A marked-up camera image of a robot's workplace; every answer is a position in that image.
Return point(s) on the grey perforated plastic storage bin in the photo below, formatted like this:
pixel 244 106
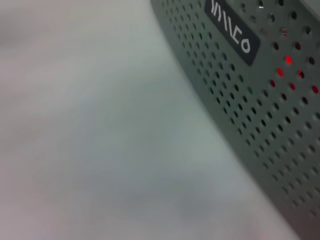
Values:
pixel 250 120

